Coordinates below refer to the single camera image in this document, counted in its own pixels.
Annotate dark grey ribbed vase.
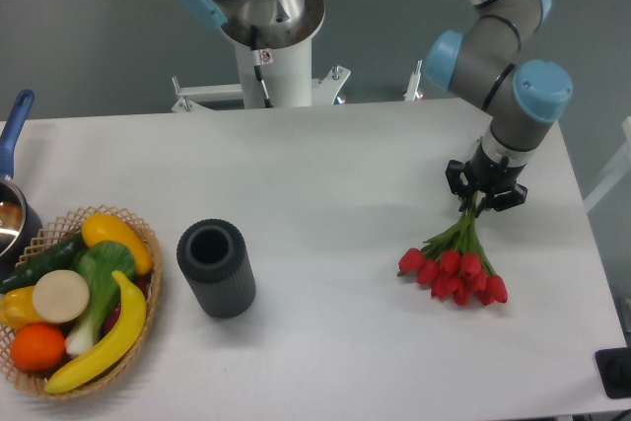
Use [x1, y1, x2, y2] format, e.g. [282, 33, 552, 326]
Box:
[176, 219, 256, 318]

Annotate orange fruit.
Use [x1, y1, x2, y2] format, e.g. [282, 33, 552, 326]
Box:
[10, 323, 65, 372]

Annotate green cucumber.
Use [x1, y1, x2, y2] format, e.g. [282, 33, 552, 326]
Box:
[1, 233, 87, 295]

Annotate beige round disc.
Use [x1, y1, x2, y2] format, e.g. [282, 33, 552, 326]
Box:
[32, 270, 90, 323]

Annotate blue handled saucepan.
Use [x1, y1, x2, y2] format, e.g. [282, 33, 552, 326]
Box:
[1, 90, 41, 280]

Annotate green bok choy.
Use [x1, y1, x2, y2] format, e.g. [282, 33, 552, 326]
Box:
[66, 241, 136, 358]

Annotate black device at edge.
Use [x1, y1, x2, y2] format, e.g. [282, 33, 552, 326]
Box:
[595, 347, 630, 399]

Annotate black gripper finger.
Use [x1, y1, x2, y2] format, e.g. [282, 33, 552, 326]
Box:
[475, 183, 527, 217]
[445, 160, 476, 212]

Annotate yellow banana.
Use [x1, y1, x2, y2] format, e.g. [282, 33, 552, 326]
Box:
[44, 270, 147, 394]

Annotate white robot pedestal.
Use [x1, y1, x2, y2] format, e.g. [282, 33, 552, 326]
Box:
[222, 0, 325, 108]

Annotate woven wicker basket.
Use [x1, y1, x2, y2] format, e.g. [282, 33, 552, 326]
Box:
[1, 205, 163, 400]

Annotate yellow bell pepper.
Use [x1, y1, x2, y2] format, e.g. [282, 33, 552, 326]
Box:
[1, 286, 44, 330]

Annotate white table clamp bracket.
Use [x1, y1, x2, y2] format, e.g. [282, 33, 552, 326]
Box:
[171, 65, 351, 112]

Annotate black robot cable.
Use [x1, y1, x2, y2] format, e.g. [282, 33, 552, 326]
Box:
[248, 25, 274, 109]

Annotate white frame at right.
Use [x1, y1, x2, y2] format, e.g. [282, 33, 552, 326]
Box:
[584, 116, 630, 213]

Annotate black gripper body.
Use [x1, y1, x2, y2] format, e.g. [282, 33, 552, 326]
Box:
[465, 145, 526, 194]

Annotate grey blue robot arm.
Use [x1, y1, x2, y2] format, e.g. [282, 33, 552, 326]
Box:
[178, 0, 573, 213]

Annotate right table clamp screw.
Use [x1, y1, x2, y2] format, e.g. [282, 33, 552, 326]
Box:
[403, 59, 424, 102]

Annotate yellow squash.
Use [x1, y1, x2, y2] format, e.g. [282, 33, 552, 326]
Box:
[81, 213, 153, 276]

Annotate red tulip bouquet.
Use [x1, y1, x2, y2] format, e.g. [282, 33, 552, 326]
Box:
[396, 189, 509, 307]

